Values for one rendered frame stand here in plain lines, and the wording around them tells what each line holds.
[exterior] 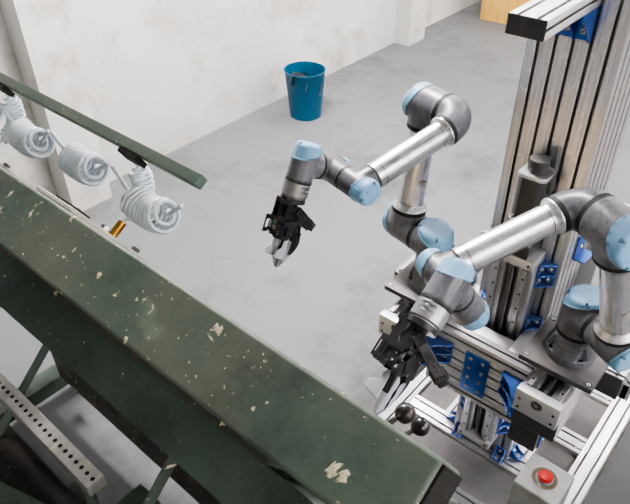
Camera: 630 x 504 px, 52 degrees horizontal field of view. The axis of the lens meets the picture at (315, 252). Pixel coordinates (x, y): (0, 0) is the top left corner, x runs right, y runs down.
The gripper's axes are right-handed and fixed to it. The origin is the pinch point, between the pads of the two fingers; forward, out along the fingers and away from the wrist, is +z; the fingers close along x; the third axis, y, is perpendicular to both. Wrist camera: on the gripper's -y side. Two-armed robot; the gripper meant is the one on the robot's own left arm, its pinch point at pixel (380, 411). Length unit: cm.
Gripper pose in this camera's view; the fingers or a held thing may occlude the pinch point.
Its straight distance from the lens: 134.6
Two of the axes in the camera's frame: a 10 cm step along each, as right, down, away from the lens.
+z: -5.5, 8.2, -1.7
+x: -3.6, -4.2, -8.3
